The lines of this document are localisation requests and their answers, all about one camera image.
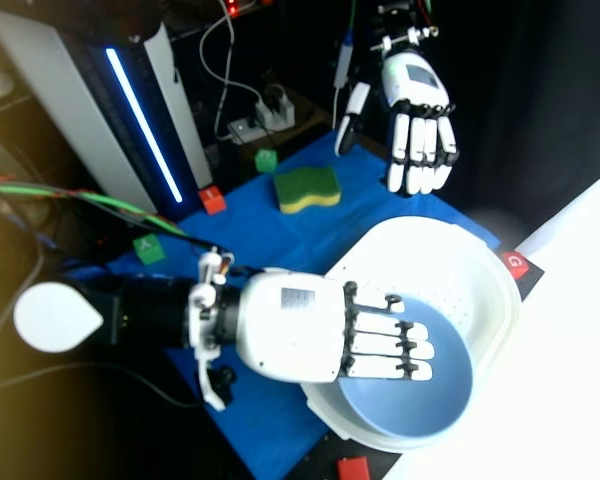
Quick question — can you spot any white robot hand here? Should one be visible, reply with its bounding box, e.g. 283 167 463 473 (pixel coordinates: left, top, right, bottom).
237 268 437 385
333 48 459 197

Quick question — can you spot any yellow green sponge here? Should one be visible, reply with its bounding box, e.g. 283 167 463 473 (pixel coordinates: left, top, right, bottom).
272 165 343 216

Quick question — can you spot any light blue bowl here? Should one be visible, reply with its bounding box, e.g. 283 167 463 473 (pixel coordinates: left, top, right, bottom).
338 294 475 441

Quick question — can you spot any blue cloth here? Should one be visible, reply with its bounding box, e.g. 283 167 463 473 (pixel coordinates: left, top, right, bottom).
64 130 504 480

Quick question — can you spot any white power strip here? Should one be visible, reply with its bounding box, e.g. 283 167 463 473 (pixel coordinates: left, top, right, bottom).
228 94 297 146

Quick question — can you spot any red block letter I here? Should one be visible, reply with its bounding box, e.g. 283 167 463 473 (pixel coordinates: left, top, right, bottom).
198 186 227 215

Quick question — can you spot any white perforated drain tray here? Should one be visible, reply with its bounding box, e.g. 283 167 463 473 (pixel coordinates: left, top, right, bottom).
299 215 524 455

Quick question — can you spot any plain red block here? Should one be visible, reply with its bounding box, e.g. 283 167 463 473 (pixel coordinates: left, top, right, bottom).
336 455 372 480

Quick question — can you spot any green block letter Y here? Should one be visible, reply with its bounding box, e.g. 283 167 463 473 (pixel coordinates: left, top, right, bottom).
132 233 167 265

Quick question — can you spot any green block letter C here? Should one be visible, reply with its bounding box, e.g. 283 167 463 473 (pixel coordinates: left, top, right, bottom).
254 147 279 175

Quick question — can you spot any red block letter G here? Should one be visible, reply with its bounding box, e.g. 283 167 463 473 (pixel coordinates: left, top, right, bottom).
499 249 531 279

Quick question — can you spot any white column blue light strip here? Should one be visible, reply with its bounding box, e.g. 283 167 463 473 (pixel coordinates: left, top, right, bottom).
0 4 214 221

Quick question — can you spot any white cable connector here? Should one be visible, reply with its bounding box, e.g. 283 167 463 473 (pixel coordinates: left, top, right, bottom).
332 29 357 131

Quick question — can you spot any white power cable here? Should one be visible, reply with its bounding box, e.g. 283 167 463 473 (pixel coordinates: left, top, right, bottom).
198 0 267 139

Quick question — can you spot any green red wire bundle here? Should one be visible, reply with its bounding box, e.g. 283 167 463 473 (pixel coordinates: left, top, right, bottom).
0 177 224 254

